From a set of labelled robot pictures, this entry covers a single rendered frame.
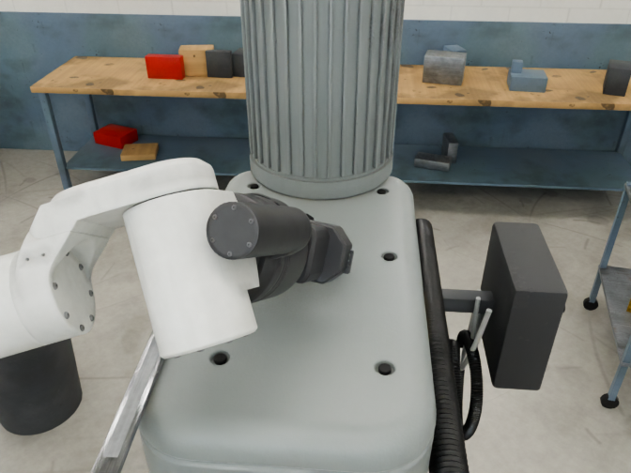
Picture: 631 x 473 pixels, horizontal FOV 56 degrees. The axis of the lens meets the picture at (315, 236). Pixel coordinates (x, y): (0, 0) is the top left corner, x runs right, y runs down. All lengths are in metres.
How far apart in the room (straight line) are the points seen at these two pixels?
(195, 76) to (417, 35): 1.72
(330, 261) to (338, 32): 0.27
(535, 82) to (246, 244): 4.13
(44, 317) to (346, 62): 0.44
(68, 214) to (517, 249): 0.76
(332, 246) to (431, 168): 4.09
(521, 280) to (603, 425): 2.32
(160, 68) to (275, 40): 3.88
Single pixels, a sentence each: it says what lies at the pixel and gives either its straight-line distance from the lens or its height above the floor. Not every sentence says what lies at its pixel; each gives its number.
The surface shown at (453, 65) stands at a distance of 4.38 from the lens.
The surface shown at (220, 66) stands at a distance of 4.50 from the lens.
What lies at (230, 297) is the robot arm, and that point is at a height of 2.03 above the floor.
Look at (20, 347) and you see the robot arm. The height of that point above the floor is 2.00.
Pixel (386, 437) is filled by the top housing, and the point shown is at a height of 1.89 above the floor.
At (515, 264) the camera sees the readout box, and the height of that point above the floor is 1.73.
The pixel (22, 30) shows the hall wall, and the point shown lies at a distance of 5.59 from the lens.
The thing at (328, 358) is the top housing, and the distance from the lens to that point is 0.53.
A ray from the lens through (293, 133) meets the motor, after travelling 0.73.
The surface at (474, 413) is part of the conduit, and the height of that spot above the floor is 1.48.
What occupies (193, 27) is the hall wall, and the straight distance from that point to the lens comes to 5.02.
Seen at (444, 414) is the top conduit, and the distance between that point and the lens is 0.61.
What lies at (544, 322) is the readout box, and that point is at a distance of 0.97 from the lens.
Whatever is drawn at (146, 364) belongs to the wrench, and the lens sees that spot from 0.54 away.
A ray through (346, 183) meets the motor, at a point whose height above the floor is 1.91.
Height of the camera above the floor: 2.26
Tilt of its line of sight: 33 degrees down
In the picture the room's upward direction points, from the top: straight up
